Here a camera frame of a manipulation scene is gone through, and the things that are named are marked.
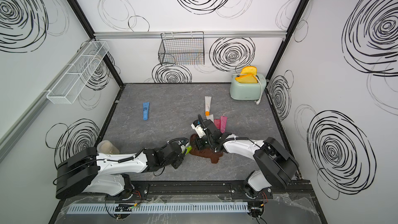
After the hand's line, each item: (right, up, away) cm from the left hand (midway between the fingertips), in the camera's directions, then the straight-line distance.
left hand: (183, 155), depth 84 cm
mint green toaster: (+41, +36, +18) cm, 57 cm away
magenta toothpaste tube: (+24, +16, +15) cm, 33 cm away
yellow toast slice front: (+39, +43, +12) cm, 60 cm away
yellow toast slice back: (+41, +50, +15) cm, 66 cm away
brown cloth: (+18, -1, +1) cm, 18 cm away
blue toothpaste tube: (-27, +23, +18) cm, 39 cm away
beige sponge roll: (-39, +6, -5) cm, 39 cm away
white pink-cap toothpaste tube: (+16, +19, +14) cm, 29 cm away
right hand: (+6, +7, +1) cm, 9 cm away
